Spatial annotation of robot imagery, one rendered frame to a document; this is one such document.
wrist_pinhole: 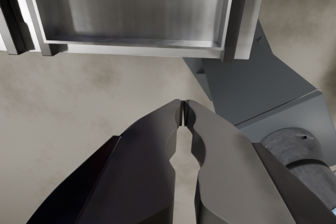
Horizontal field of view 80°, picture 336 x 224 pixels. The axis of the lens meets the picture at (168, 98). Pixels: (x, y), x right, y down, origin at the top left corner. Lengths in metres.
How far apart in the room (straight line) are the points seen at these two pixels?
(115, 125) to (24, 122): 0.71
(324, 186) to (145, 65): 1.07
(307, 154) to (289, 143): 0.04
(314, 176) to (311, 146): 0.09
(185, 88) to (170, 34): 1.04
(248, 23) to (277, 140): 0.32
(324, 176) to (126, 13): 0.47
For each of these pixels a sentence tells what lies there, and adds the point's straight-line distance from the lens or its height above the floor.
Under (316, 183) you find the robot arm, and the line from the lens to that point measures 0.50.
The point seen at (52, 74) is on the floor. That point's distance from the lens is 1.56.
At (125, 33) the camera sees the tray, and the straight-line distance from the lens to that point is 0.34.
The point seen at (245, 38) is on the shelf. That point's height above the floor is 0.88.
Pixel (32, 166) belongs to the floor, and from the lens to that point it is 2.28.
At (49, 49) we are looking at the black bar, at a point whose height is 0.90.
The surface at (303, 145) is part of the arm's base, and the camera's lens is 0.56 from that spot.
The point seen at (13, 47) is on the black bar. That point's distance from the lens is 0.41.
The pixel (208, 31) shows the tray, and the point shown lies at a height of 0.88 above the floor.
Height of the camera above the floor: 1.20
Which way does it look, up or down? 60 degrees down
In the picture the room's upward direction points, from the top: 174 degrees counter-clockwise
